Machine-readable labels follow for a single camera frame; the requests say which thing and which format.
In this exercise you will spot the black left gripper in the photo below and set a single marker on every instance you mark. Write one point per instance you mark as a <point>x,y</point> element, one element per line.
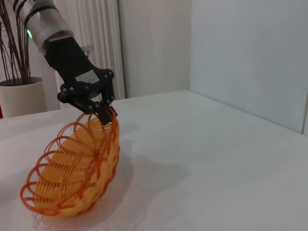
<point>69,65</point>

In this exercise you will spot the orange woven plastic basket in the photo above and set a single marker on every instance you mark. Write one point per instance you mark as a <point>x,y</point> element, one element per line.
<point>72,168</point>

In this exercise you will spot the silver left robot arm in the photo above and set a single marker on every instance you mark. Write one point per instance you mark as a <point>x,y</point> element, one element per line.
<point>43,19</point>

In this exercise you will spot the silver metal connector plug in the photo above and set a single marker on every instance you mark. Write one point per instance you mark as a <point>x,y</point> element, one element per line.
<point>87,49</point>

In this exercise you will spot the white pleated curtain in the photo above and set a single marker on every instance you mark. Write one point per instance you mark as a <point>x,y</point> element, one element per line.
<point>101,36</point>

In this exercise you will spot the reddish-brown dry plant branches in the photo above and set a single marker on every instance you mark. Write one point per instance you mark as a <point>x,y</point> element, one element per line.
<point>25,72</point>

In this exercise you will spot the cream round plant pot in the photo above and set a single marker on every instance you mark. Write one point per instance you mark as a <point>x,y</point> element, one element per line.
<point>21,98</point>

